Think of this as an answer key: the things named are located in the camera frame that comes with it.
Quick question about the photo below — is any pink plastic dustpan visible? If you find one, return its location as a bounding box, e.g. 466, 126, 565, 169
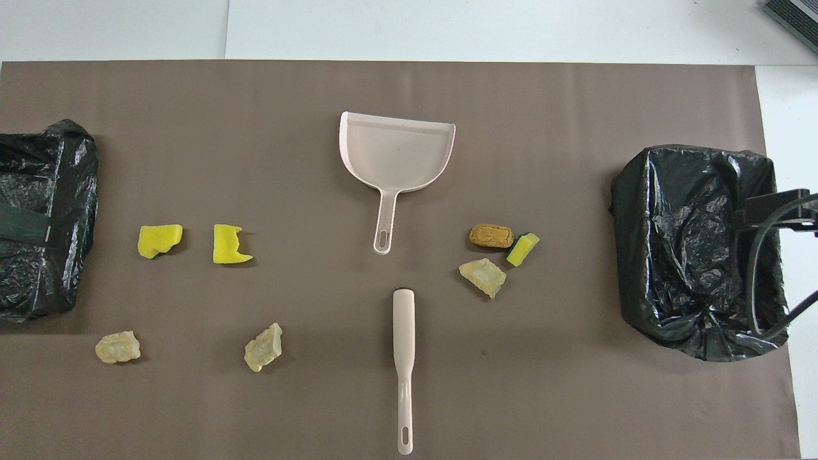
339, 111, 456, 256

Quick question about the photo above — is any yellow green sponge scrap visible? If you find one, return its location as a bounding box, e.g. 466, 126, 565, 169
506, 233, 541, 268

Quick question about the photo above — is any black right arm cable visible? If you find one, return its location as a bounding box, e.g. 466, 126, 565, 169
746, 192, 818, 341

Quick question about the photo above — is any dark grey ribbed device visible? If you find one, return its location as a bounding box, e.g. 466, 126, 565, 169
762, 0, 818, 55

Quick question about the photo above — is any notched yellow sponge scrap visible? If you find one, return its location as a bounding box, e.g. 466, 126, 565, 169
213, 224, 254, 265

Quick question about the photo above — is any orange-brown bread roll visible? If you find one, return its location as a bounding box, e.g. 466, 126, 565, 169
469, 224, 514, 249

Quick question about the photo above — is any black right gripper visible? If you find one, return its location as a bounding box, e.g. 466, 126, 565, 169
734, 189, 818, 232

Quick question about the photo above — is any brown paper table mat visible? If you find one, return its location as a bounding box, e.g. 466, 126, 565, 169
0, 61, 801, 460

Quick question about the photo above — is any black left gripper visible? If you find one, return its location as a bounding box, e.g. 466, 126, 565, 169
0, 204, 50, 244

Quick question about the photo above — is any black bag lined bin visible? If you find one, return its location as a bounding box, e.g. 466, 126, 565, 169
610, 144, 791, 363
0, 119, 100, 323

